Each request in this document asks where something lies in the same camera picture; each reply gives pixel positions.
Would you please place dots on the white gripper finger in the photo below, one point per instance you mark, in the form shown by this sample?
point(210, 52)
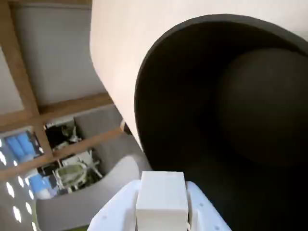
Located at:
point(207, 214)
point(115, 211)

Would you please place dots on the white block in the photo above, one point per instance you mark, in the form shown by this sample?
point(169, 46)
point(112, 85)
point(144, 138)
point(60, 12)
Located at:
point(161, 199)

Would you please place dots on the grey curved chair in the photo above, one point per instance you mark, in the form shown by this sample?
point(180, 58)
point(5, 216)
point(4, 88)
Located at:
point(108, 192)

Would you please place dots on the blue plastic container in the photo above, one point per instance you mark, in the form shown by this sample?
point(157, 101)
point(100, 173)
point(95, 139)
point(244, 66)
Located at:
point(18, 145)
point(41, 183)

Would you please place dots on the wooden shelf frame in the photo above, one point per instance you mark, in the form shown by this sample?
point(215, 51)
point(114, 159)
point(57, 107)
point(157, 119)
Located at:
point(31, 96)

